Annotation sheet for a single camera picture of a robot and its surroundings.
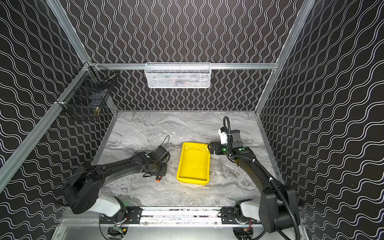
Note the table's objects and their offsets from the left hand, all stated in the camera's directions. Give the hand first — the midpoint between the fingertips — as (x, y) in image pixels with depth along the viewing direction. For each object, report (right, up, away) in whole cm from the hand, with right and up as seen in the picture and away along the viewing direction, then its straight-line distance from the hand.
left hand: (167, 173), depth 85 cm
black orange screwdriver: (-5, -2, -2) cm, 6 cm away
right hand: (+28, +16, +1) cm, 32 cm away
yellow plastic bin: (+15, +4, +7) cm, 17 cm away
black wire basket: (-52, +50, +10) cm, 73 cm away
